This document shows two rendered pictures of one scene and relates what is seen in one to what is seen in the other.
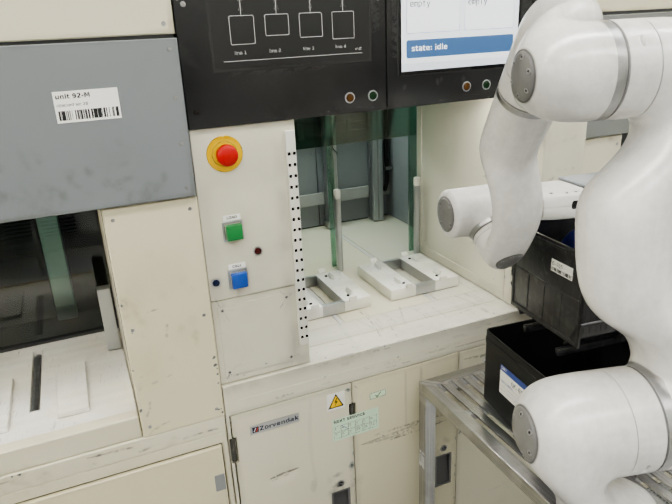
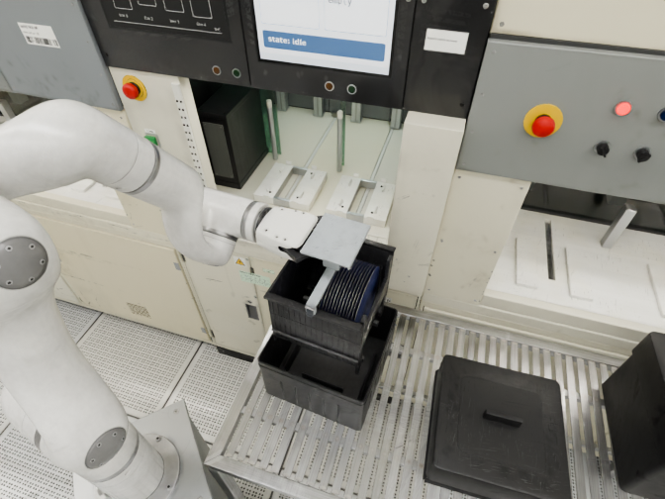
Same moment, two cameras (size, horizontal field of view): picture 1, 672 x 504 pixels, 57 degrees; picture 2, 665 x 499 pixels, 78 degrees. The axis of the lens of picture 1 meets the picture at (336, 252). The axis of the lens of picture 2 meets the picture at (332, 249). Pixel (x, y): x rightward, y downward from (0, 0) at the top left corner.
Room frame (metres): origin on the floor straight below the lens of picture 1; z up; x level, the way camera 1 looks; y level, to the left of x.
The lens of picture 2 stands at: (0.66, -0.85, 1.83)
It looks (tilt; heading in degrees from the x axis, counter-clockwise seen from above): 46 degrees down; 40
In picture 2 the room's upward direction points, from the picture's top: straight up
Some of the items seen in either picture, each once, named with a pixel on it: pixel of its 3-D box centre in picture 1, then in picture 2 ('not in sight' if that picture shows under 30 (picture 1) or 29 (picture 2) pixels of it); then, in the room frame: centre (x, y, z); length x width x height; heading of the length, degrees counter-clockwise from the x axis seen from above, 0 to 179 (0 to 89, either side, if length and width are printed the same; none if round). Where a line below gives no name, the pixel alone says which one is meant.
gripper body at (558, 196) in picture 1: (549, 199); (285, 230); (1.07, -0.39, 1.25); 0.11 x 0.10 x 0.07; 107
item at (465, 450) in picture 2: not in sight; (496, 426); (1.20, -0.91, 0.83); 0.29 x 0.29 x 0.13; 24
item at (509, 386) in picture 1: (576, 381); (331, 350); (1.09, -0.49, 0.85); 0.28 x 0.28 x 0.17; 17
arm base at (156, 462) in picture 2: not in sight; (124, 463); (0.59, -0.32, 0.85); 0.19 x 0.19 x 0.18
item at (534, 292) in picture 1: (590, 260); (332, 288); (1.10, -0.49, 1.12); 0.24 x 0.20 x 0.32; 17
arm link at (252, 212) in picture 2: not in sight; (258, 222); (1.05, -0.33, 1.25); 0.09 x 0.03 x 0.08; 17
